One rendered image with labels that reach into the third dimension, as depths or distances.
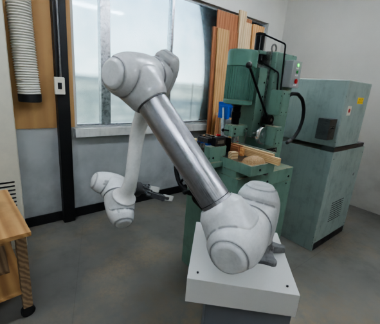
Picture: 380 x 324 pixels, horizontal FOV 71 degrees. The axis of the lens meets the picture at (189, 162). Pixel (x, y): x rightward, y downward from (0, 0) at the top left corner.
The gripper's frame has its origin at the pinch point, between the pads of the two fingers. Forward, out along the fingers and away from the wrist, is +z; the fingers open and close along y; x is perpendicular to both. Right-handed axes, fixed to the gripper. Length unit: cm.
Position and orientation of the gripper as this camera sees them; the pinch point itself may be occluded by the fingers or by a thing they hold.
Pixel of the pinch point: (164, 193)
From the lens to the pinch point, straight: 149.1
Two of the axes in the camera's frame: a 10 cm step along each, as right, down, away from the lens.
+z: 7.1, 2.3, 6.7
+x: -3.4, 9.4, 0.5
